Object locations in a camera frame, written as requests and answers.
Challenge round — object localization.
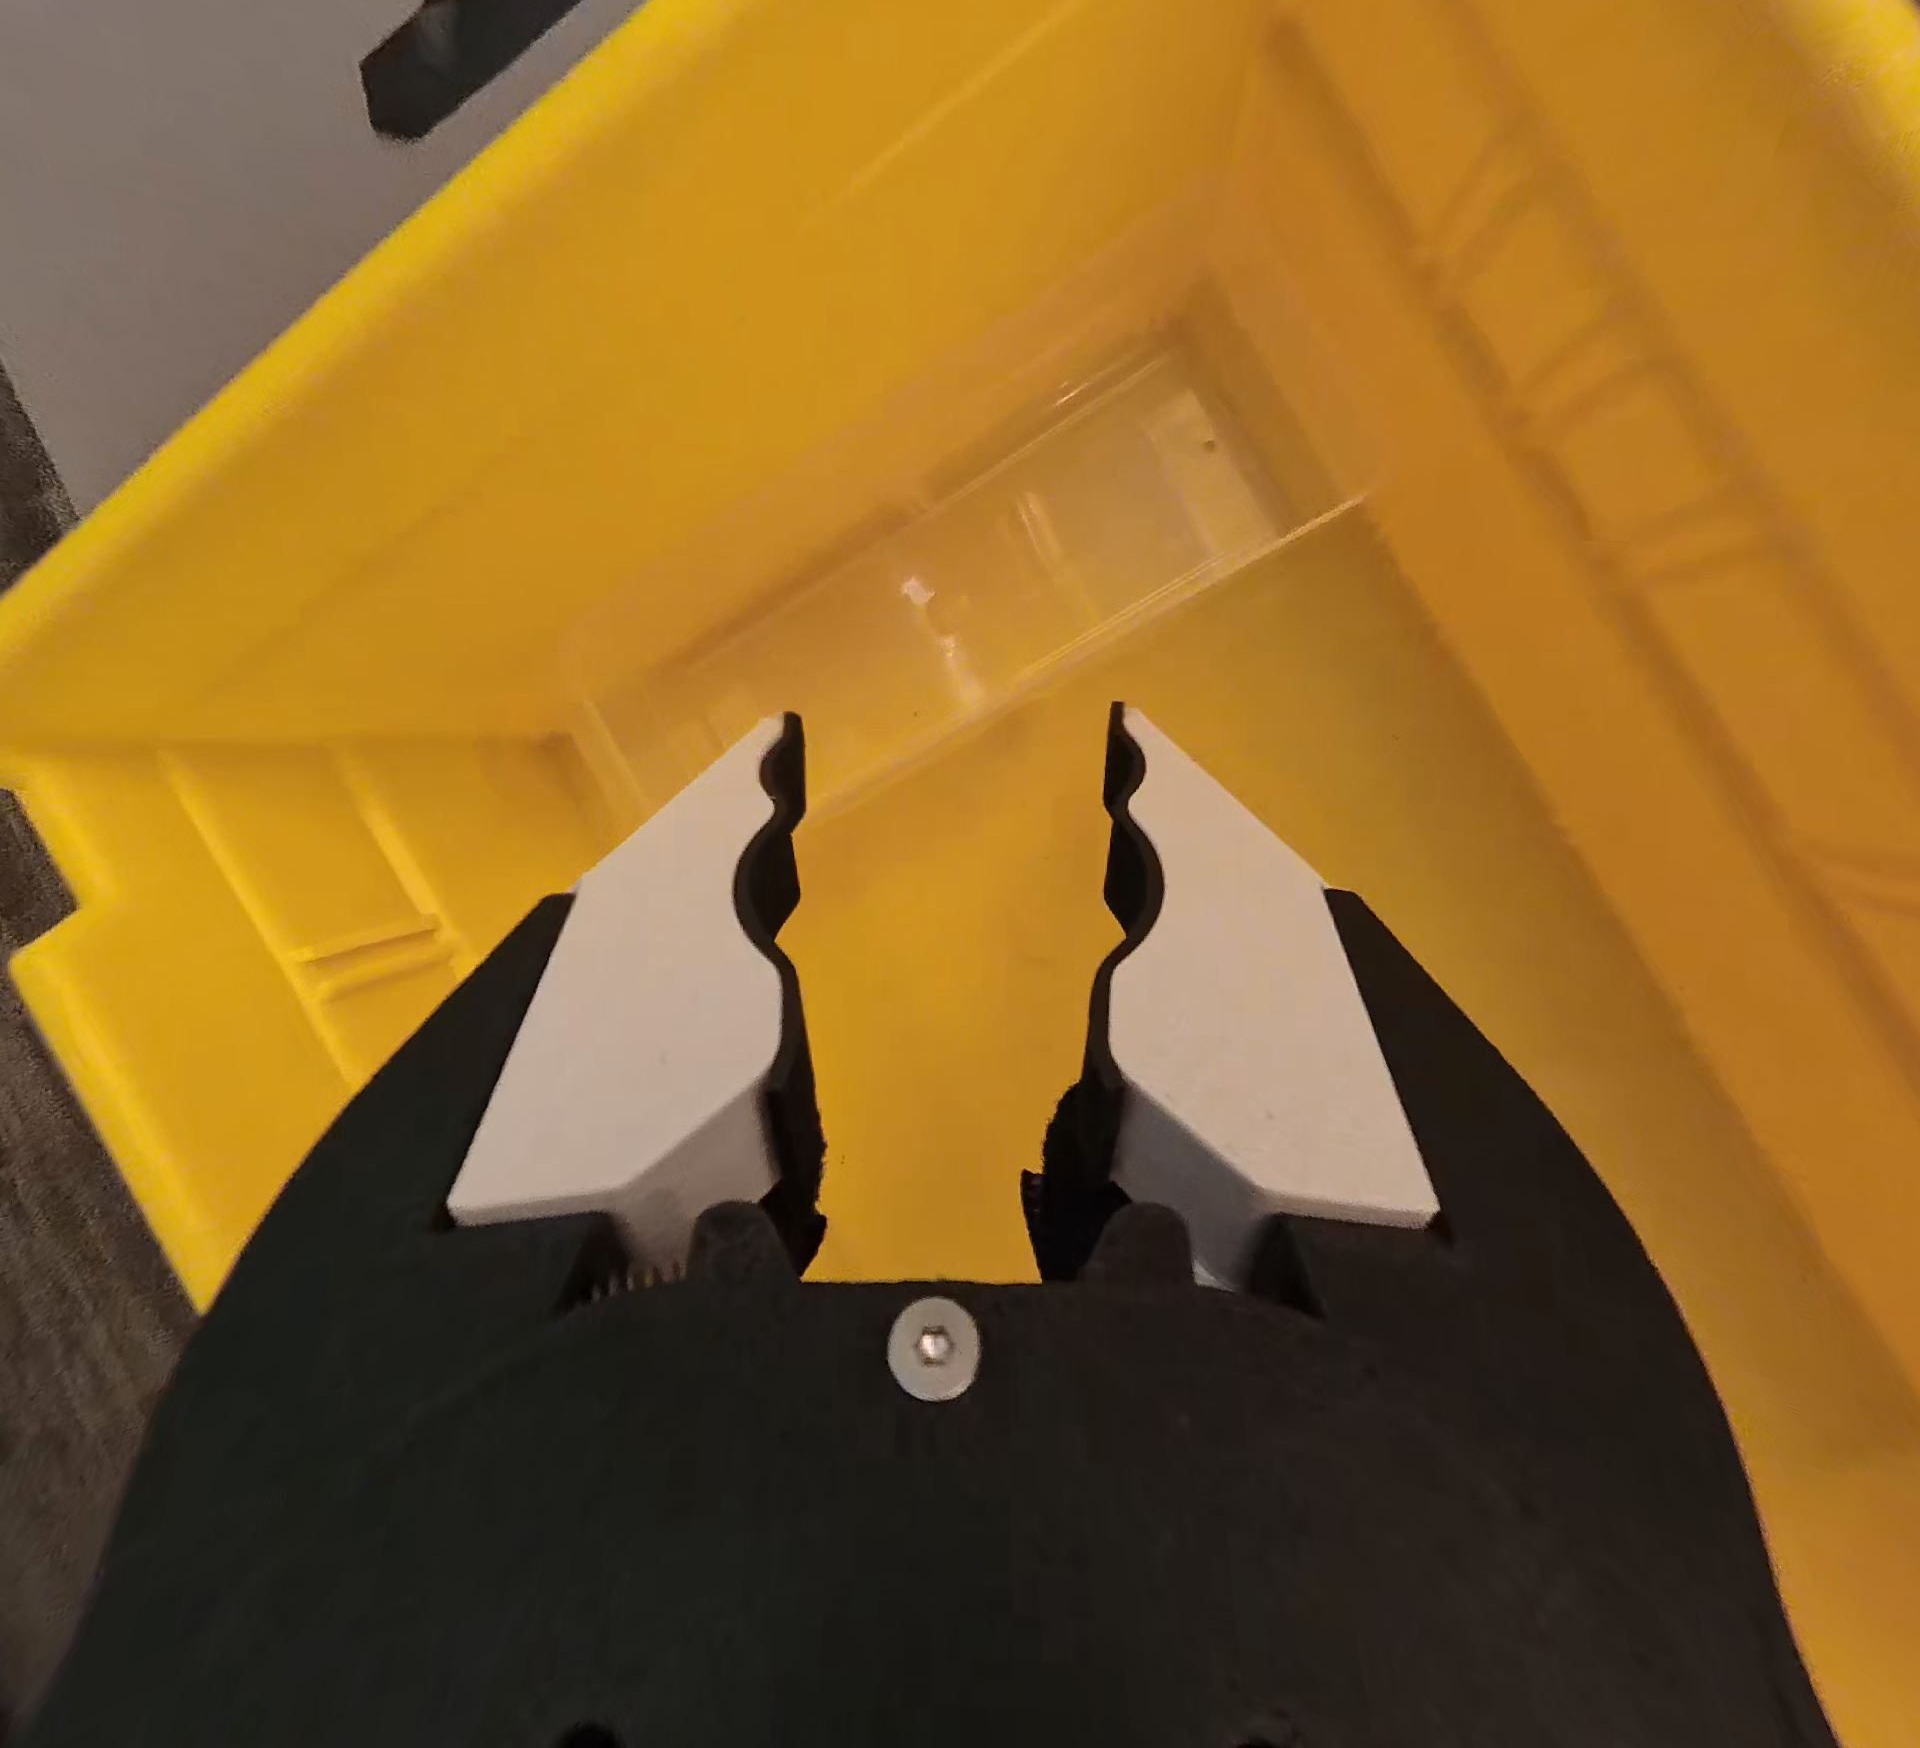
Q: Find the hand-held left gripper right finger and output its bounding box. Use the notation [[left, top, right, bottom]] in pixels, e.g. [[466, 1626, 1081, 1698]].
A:
[[1024, 699, 1447, 1287]]

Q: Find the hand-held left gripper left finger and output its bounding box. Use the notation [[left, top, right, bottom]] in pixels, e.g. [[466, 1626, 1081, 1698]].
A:
[[446, 710, 831, 1281]]

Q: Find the clear plastic drawer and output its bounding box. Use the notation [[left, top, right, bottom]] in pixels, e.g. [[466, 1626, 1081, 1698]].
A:
[[562, 274, 1390, 828]]

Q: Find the yellow plastic bin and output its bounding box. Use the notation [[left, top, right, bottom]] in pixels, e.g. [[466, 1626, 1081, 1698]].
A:
[[0, 0, 1920, 1599]]

